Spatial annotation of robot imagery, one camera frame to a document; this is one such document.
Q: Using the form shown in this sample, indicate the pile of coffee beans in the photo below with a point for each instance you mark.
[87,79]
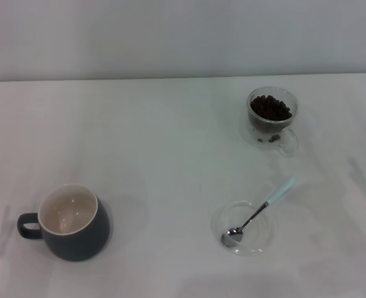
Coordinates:
[270,107]

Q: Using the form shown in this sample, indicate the small loose coffee bean cluster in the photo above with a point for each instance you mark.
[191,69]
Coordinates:
[271,138]

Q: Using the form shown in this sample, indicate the clear double-wall glass cup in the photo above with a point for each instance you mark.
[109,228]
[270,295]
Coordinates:
[253,128]

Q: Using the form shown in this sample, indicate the clear glass saucer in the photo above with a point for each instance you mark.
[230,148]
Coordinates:
[260,242]

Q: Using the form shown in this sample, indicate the dark blue ceramic mug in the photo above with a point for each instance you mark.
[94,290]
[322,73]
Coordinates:
[77,242]

